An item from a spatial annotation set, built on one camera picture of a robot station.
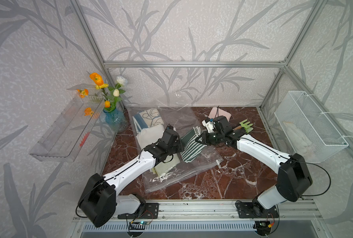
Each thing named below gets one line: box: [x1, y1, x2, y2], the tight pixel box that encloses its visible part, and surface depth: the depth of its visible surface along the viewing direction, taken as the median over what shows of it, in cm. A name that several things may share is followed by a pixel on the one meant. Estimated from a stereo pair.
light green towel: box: [152, 153, 181, 177], surface depth 86 cm
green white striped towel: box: [179, 126, 207, 164], surface depth 81 cm
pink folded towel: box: [208, 107, 232, 122], surface depth 117 cm
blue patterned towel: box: [132, 108, 165, 132], surface depth 111 cm
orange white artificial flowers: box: [89, 72, 128, 113], surface depth 93 cm
